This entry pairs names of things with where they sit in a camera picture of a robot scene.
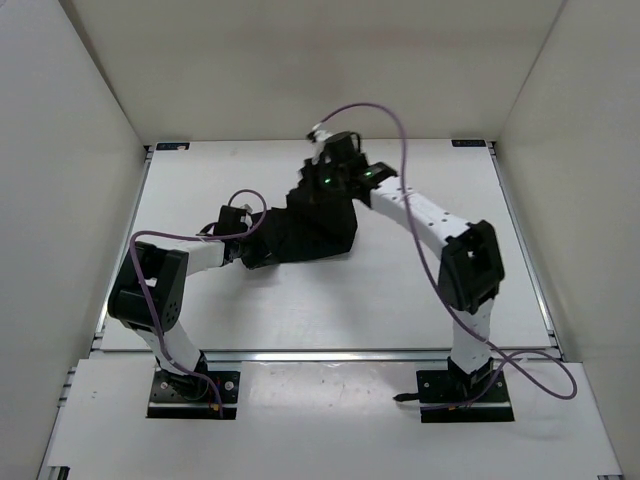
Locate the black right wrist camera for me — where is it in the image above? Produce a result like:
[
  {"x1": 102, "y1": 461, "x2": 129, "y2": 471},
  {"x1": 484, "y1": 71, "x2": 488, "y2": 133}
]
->
[{"x1": 324, "y1": 131, "x2": 362, "y2": 163}]

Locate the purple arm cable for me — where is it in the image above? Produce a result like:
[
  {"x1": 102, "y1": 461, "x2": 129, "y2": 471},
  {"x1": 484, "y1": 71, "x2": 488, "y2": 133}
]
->
[
  {"x1": 319, "y1": 102, "x2": 579, "y2": 411},
  {"x1": 128, "y1": 188, "x2": 269, "y2": 416}
]

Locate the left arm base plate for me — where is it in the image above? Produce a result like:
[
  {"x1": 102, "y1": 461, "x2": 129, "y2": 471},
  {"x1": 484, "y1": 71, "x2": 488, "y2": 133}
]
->
[{"x1": 146, "y1": 365, "x2": 241, "y2": 421}]

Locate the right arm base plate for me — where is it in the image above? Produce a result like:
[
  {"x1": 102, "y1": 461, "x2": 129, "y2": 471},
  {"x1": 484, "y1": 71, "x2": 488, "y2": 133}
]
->
[{"x1": 393, "y1": 370, "x2": 515, "y2": 424}]

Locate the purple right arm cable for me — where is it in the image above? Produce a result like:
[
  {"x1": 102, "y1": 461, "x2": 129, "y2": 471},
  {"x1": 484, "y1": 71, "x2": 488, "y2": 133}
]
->
[{"x1": 319, "y1": 102, "x2": 579, "y2": 411}]

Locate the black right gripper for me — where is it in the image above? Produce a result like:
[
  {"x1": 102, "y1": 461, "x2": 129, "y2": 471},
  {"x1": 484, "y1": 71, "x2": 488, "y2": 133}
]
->
[{"x1": 299, "y1": 158, "x2": 348, "y2": 206}]

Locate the black pleated skirt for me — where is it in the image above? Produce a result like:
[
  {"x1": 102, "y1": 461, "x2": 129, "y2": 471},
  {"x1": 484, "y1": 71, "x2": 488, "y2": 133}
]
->
[{"x1": 242, "y1": 183, "x2": 358, "y2": 268}]

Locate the corner label sticker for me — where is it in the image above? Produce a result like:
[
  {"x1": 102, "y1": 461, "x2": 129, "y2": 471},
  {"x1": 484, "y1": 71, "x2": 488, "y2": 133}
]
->
[
  {"x1": 155, "y1": 142, "x2": 190, "y2": 151},
  {"x1": 451, "y1": 139, "x2": 486, "y2": 148}
]

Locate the right corner label sticker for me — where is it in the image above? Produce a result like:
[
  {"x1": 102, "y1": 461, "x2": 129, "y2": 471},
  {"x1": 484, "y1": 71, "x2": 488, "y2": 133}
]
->
[{"x1": 451, "y1": 139, "x2": 486, "y2": 148}]

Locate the left corner label sticker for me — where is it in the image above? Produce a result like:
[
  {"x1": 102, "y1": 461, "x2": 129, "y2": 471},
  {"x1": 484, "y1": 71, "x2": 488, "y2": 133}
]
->
[{"x1": 155, "y1": 142, "x2": 190, "y2": 151}]

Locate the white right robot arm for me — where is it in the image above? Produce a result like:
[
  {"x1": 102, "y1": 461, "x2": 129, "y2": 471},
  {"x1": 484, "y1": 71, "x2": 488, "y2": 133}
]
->
[{"x1": 300, "y1": 154, "x2": 505, "y2": 401}]

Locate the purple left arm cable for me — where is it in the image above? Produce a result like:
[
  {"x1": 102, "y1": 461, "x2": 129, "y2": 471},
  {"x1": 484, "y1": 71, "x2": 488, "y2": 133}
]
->
[{"x1": 128, "y1": 188, "x2": 269, "y2": 416}]

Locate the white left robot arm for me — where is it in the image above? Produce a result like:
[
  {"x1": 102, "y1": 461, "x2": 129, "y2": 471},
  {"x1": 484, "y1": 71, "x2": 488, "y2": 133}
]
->
[{"x1": 107, "y1": 205, "x2": 266, "y2": 399}]

